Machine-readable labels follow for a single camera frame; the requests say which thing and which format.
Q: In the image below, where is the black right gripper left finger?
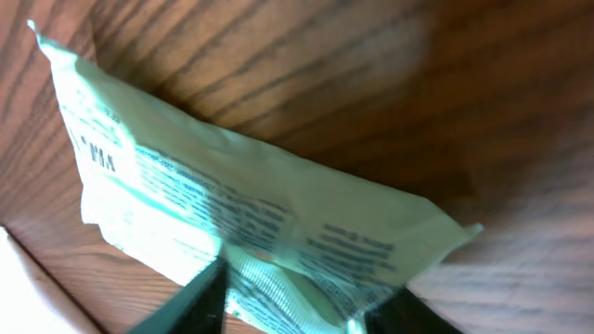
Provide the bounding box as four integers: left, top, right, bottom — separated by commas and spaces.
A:
127, 258, 228, 334

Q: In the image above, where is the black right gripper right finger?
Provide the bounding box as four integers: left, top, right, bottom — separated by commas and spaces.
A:
365, 289, 461, 334

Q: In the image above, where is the teal wipes packet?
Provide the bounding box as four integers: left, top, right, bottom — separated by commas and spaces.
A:
36, 35, 482, 333

